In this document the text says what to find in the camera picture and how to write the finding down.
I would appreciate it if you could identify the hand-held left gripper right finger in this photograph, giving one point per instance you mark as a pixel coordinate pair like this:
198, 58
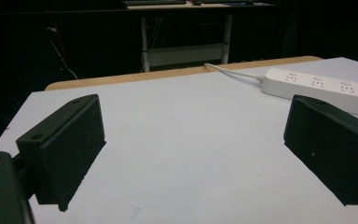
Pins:
332, 146

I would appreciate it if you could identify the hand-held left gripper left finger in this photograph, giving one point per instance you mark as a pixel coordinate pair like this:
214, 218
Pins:
68, 149

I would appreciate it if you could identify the white power strip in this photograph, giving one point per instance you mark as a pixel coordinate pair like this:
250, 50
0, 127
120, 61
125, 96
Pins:
320, 88

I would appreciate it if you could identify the white-legged desk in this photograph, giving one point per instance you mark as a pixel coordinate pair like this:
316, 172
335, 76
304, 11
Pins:
185, 53

